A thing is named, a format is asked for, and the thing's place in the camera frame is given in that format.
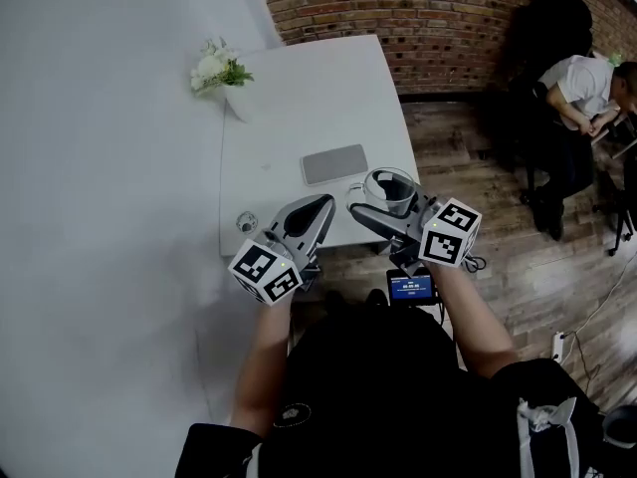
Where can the person's left forearm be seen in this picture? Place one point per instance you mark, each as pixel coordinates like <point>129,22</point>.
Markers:
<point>261,366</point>

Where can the black device with blue screen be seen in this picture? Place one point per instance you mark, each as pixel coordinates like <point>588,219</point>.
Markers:
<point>410,288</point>

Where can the person's right forearm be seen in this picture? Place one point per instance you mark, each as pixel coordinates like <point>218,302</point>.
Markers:
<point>473,326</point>

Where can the small clear glass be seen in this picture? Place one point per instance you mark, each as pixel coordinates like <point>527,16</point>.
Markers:
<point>247,222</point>

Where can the person's black shirt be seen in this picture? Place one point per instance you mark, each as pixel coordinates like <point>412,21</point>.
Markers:
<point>378,396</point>

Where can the white vase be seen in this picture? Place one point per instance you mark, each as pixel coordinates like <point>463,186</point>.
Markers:
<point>239,100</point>

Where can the clear glass cup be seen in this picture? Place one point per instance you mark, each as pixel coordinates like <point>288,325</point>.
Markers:
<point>384,186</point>

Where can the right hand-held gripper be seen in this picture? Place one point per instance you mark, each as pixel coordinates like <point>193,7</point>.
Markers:
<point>448,237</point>

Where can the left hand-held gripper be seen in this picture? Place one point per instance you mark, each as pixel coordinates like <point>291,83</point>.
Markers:
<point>264,273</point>

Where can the white power strip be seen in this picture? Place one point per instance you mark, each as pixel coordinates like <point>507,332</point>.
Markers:
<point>559,346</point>

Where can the grey rectangular pad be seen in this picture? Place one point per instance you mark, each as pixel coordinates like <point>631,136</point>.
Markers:
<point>334,164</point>

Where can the white flower bouquet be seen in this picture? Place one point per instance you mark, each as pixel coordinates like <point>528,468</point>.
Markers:
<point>216,68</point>

